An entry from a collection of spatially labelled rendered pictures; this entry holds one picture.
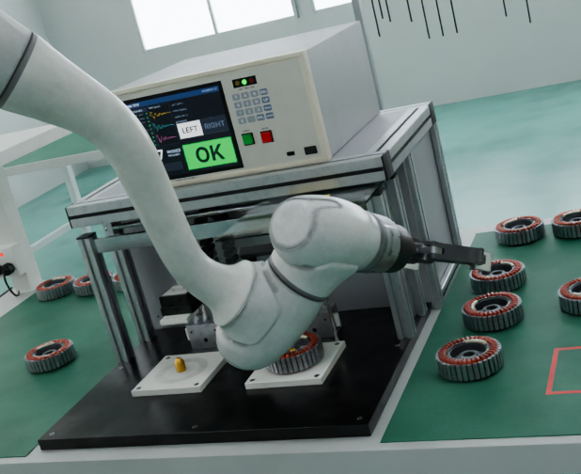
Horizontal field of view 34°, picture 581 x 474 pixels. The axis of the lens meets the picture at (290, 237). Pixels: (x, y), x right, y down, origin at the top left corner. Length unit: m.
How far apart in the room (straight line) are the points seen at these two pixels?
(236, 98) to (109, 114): 0.61
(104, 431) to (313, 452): 0.42
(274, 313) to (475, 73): 6.87
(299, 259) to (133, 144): 0.26
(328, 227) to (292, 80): 0.53
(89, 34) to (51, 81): 8.14
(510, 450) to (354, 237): 0.39
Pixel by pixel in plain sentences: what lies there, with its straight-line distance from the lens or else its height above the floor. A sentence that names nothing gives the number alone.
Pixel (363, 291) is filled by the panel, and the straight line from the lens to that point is 1.94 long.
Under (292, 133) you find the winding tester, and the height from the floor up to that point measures 1.18.
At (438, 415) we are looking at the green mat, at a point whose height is 0.75.
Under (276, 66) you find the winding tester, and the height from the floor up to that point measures 1.30.
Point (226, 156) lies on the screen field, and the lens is 1.81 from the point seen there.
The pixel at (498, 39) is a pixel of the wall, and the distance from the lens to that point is 8.03.
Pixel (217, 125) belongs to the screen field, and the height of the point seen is 1.22.
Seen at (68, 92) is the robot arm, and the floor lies 1.39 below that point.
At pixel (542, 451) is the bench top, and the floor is 0.74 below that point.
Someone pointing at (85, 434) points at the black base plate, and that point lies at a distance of 1.78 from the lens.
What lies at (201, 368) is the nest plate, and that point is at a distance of 1.86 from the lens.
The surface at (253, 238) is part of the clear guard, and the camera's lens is 1.57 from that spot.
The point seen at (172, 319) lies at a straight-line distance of 1.86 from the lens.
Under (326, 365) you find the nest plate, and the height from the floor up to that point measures 0.78.
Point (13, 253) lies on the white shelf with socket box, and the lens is 2.81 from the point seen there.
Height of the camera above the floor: 1.48
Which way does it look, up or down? 16 degrees down
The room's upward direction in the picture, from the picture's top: 15 degrees counter-clockwise
